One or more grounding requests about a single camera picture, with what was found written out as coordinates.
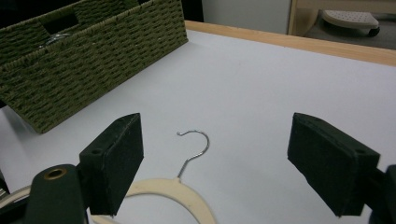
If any cream plastic clothes hanger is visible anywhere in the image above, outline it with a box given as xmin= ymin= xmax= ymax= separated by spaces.
xmin=0 ymin=129 xmax=218 ymax=224

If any green woven basket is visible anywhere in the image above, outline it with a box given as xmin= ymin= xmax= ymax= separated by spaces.
xmin=0 ymin=0 xmax=190 ymax=134

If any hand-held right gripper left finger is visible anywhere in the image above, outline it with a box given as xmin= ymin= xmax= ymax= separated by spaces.
xmin=78 ymin=112 xmax=145 ymax=217

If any white cabinet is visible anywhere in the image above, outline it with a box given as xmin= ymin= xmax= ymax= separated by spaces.
xmin=201 ymin=0 xmax=293 ymax=35

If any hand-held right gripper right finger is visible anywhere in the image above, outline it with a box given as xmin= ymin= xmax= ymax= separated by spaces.
xmin=286 ymin=112 xmax=381 ymax=218

